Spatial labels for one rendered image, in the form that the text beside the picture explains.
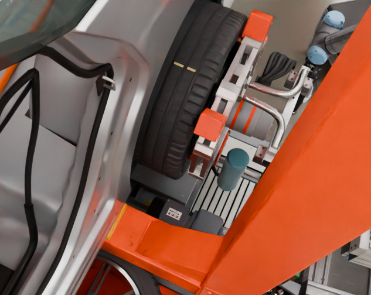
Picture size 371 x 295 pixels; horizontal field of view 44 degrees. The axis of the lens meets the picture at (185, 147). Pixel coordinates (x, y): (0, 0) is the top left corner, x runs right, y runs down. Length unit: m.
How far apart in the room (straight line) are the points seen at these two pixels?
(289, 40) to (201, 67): 1.74
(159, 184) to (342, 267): 0.94
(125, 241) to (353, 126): 1.27
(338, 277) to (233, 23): 1.31
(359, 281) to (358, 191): 1.72
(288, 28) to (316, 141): 2.63
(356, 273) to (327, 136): 1.83
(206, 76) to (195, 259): 0.59
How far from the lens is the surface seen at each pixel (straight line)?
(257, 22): 1.62
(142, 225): 1.72
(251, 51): 1.59
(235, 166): 1.77
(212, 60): 1.46
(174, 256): 1.60
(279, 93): 1.64
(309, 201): 0.74
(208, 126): 1.40
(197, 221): 2.02
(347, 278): 2.35
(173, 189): 2.25
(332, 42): 1.80
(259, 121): 1.69
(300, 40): 3.17
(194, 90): 1.43
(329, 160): 0.62
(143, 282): 1.85
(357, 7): 3.00
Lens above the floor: 2.33
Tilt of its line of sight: 64 degrees down
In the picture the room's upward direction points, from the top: 11 degrees clockwise
